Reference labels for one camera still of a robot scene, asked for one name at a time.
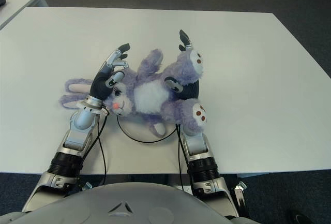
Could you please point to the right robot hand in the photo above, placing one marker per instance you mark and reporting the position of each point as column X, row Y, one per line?
column 190, row 90

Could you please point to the black shoe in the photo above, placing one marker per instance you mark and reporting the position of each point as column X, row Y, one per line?
column 297, row 217

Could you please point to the purple plush doll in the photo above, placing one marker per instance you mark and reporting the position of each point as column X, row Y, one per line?
column 155, row 97

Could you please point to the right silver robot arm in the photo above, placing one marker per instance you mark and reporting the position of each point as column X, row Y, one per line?
column 199, row 156

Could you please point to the metal table clamp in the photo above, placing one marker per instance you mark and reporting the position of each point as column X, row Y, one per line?
column 239, row 186
column 86, row 186

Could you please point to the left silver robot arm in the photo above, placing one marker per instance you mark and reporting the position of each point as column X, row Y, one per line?
column 75, row 141

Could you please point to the silver robot torso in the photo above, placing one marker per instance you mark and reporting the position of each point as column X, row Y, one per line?
column 124, row 206

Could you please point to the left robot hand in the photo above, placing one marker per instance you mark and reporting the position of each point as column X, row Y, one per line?
column 102, row 84

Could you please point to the white plate with black rim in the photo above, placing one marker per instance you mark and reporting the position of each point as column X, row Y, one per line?
column 139, row 137

